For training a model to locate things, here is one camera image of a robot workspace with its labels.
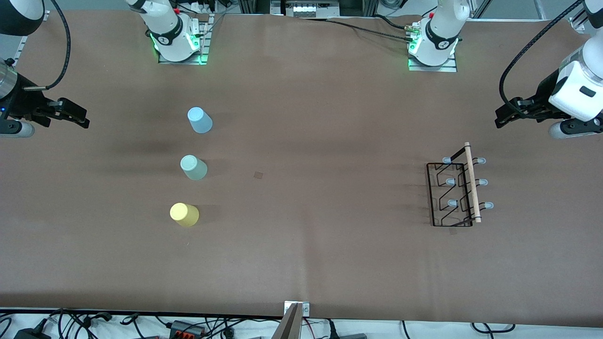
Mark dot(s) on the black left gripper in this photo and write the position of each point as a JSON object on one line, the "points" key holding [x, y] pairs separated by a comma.
{"points": [[542, 96]]}

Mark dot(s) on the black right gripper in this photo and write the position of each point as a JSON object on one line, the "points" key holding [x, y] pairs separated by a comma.
{"points": [[19, 101]]}

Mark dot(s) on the pale green plastic cup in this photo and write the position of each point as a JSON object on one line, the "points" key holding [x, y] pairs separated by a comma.
{"points": [[195, 169]]}

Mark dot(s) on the yellow plastic cup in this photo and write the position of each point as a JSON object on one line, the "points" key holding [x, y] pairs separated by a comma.
{"points": [[186, 214]]}

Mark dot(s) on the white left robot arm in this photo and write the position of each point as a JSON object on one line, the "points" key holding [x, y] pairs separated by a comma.
{"points": [[440, 33]]}

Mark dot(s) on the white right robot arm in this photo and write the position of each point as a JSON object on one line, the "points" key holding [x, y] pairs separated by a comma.
{"points": [[165, 28]]}

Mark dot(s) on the light blue plastic cup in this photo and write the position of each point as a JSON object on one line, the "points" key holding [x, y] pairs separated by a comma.
{"points": [[201, 122]]}

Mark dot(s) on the white power strip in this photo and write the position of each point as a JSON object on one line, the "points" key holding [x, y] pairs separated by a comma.
{"points": [[202, 7]]}

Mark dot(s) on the black power adapter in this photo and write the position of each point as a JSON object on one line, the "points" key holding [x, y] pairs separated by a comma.
{"points": [[30, 334]]}

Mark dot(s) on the white connector box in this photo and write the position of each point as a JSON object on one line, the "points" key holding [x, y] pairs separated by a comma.
{"points": [[306, 9]]}

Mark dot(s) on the brown table mat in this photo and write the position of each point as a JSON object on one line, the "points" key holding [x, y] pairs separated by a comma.
{"points": [[330, 263]]}

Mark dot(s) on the black orange connector block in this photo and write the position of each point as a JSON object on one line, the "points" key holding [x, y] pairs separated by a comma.
{"points": [[186, 328]]}

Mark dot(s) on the grey slanted pole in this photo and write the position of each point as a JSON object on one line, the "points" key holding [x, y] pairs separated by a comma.
{"points": [[289, 327]]}

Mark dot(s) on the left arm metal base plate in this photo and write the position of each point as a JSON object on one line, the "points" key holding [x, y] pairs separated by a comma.
{"points": [[447, 68]]}

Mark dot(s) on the aluminium side rail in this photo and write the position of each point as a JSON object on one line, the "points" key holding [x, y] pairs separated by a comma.
{"points": [[19, 49]]}

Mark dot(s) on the aluminium corner rail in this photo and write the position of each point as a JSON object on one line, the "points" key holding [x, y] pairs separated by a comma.
{"points": [[577, 23]]}

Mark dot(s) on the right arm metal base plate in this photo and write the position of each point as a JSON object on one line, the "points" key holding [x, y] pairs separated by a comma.
{"points": [[205, 37]]}

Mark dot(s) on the aluminium frame post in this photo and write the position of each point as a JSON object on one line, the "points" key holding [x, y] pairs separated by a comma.
{"points": [[254, 5]]}

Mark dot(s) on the small metal bracket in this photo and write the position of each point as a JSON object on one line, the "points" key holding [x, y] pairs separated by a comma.
{"points": [[305, 309]]}

